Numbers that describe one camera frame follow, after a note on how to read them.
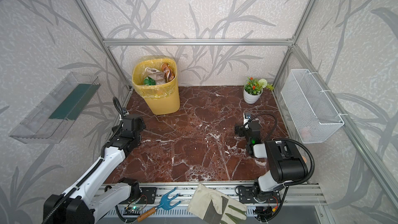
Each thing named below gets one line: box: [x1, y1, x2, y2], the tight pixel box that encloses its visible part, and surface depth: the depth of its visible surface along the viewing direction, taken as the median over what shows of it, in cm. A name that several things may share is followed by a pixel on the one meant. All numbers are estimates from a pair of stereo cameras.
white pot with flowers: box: [243, 77, 275, 105], surface depth 106 cm
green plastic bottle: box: [144, 75, 156, 86], surface depth 95 cm
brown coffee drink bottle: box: [160, 62, 176, 83], surface depth 95 cm
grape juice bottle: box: [145, 66, 166, 85], surface depth 93 cm
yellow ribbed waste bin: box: [132, 58, 180, 116], surface depth 95 cm
